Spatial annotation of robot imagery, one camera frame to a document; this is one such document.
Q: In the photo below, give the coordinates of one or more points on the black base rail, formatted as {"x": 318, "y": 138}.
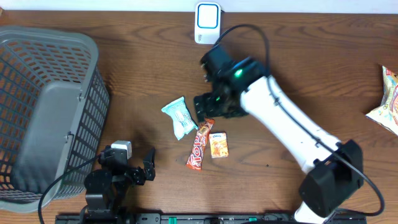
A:
{"x": 186, "y": 218}

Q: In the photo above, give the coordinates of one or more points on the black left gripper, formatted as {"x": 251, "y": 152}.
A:
{"x": 139, "y": 177}

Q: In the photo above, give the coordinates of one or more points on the white barcode scanner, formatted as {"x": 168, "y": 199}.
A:
{"x": 207, "y": 22}

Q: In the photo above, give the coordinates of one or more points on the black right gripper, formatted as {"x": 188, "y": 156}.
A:
{"x": 210, "y": 109}

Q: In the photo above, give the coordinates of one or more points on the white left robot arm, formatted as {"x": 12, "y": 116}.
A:
{"x": 107, "y": 187}

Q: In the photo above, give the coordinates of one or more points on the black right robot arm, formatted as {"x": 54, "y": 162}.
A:
{"x": 332, "y": 168}

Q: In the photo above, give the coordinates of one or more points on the red chocolate bar wrapper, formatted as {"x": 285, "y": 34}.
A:
{"x": 195, "y": 159}

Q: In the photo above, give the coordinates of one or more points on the light teal wipes packet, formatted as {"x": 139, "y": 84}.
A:
{"x": 182, "y": 121}

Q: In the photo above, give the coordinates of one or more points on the grey plastic lattice basket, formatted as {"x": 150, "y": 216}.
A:
{"x": 54, "y": 105}

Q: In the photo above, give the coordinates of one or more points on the orange tissue pack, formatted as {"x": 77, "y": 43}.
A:
{"x": 219, "y": 145}

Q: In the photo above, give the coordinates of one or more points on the large yellow snack bag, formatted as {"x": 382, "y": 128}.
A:
{"x": 386, "y": 113}

